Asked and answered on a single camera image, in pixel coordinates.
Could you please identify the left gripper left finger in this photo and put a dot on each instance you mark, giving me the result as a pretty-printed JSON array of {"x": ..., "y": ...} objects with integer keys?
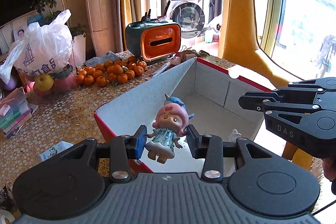
[{"x": 119, "y": 150}]

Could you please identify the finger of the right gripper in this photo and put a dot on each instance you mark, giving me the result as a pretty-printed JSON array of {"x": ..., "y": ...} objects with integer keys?
[
  {"x": 287, "y": 101},
  {"x": 307, "y": 88}
]

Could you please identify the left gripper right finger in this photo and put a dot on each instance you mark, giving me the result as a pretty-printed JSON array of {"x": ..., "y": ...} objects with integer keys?
[{"x": 213, "y": 150}]

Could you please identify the pink haired doll figurine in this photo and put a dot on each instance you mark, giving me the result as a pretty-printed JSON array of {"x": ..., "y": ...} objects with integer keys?
[{"x": 169, "y": 127}]

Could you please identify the clear tape roll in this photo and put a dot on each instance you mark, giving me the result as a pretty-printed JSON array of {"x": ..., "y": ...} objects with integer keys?
[{"x": 6, "y": 217}]

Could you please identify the person's hand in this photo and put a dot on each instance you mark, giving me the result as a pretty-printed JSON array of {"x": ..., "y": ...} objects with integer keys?
[{"x": 329, "y": 170}]

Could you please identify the red white cardboard box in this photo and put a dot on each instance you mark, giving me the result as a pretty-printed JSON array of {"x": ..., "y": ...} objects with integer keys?
[{"x": 210, "y": 93}]

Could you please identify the small blue white carton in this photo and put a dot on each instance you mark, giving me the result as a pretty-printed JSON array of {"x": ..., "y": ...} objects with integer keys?
[{"x": 54, "y": 150}]

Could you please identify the pile of small oranges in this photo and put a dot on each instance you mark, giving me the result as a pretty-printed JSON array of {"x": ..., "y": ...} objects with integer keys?
[{"x": 111, "y": 72}]

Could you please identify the pink green cloth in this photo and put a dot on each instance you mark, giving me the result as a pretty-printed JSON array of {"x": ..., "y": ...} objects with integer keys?
[{"x": 182, "y": 56}]

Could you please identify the grey folded cloth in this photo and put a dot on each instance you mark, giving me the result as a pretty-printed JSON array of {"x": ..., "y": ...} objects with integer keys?
[{"x": 109, "y": 56}]

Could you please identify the yellow apple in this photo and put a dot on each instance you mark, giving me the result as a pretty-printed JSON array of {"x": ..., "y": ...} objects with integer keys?
[{"x": 44, "y": 82}]

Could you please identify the stack of colourful books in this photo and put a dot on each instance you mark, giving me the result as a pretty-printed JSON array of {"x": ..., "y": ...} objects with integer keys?
[{"x": 15, "y": 112}]

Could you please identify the green orange tissue box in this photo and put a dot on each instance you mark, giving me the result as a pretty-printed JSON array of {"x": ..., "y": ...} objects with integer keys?
[{"x": 153, "y": 39}]

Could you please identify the front load washing machine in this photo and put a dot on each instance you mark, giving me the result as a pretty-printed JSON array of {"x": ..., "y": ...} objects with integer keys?
[{"x": 187, "y": 13}]

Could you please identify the white plastic shopping bag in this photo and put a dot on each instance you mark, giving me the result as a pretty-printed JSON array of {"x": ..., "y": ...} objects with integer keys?
[{"x": 42, "y": 50}]

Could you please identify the white framed portrait photo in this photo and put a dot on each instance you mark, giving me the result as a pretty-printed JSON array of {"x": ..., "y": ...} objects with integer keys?
[{"x": 19, "y": 32}]

